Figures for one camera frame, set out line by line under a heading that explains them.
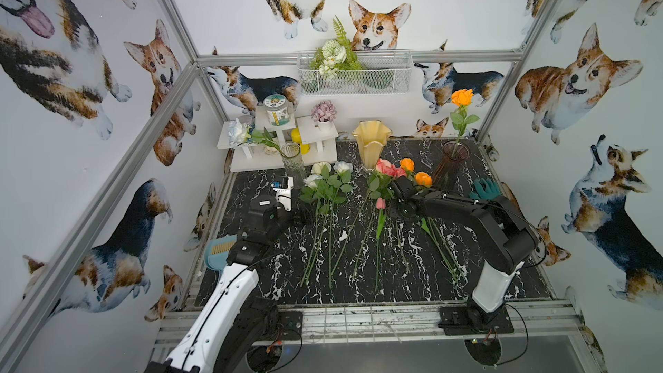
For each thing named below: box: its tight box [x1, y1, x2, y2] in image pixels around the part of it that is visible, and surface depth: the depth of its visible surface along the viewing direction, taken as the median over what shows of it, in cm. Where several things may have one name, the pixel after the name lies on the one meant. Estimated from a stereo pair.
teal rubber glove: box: [468, 177, 502, 201], surface depth 105 cm
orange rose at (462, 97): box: [450, 88, 480, 157], surface depth 89 cm
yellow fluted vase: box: [352, 120, 392, 170], surface depth 101 cm
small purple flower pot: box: [310, 100, 338, 131], surface depth 100 cm
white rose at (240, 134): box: [227, 118, 287, 159], surface depth 78 cm
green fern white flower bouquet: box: [309, 14, 363, 81], surface depth 82 cm
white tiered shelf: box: [216, 105, 340, 172], surface depth 105 cm
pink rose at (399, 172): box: [392, 167, 408, 179], surface depth 108 cm
